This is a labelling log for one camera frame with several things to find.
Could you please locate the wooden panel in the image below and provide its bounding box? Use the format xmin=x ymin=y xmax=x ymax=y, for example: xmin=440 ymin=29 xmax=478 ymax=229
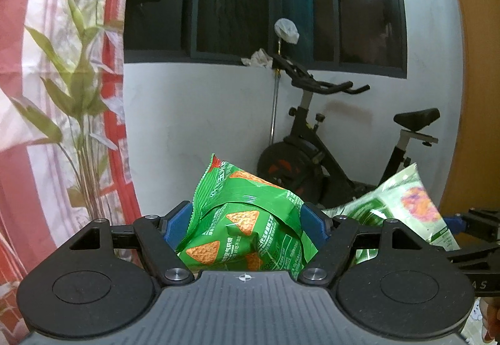
xmin=438 ymin=0 xmax=500 ymax=215

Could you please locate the green chip snack bag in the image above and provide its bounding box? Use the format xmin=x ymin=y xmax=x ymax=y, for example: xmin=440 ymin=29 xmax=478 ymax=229
xmin=176 ymin=153 xmax=319 ymax=273

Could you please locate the pale green snack bag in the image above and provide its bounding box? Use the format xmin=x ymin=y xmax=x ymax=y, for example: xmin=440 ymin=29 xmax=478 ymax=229
xmin=322 ymin=163 xmax=461 ymax=268

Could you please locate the dark framed window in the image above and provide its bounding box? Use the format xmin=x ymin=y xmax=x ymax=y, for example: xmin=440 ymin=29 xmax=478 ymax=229
xmin=123 ymin=0 xmax=408 ymax=79

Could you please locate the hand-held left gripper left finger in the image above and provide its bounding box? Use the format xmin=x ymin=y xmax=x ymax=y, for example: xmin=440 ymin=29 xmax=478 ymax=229
xmin=58 ymin=201 xmax=195 ymax=285

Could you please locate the red bamboo print curtain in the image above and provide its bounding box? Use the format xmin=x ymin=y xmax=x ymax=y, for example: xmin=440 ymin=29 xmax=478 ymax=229
xmin=0 ymin=0 xmax=143 ymax=345

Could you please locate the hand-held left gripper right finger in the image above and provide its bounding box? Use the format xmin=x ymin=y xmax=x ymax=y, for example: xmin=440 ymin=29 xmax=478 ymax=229
xmin=298 ymin=202 xmax=429 ymax=286

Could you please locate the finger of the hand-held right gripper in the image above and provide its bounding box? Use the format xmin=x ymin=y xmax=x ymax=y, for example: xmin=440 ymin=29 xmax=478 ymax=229
xmin=445 ymin=244 xmax=500 ymax=274
xmin=443 ymin=208 xmax=500 ymax=241

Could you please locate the crumpled plastic bag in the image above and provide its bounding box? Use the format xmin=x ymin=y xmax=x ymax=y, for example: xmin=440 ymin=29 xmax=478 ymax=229
xmin=274 ymin=18 xmax=300 ymax=45

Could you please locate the black exercise bike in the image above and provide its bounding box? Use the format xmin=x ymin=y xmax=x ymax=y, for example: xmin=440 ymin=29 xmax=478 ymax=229
xmin=257 ymin=53 xmax=441 ymax=209

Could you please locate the crumpled white paper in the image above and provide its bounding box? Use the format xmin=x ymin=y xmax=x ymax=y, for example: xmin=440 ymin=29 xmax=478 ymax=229
xmin=241 ymin=49 xmax=274 ymax=69

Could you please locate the person's right hand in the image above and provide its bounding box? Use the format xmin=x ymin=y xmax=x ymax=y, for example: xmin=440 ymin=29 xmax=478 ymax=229
xmin=480 ymin=296 xmax=500 ymax=344

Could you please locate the metal pole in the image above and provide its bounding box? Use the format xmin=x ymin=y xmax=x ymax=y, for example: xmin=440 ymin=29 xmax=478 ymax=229
xmin=269 ymin=38 xmax=284 ymax=145

